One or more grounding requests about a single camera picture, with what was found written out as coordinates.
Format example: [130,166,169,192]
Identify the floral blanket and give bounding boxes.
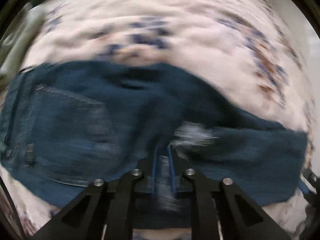
[0,0,318,240]

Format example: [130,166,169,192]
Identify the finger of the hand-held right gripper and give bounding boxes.
[298,167,320,201]

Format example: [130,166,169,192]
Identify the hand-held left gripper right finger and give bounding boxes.
[167,145,292,240]

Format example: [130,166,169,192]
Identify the blue denim pants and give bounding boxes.
[0,60,308,230]

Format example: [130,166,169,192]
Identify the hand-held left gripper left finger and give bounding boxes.
[32,152,158,240]

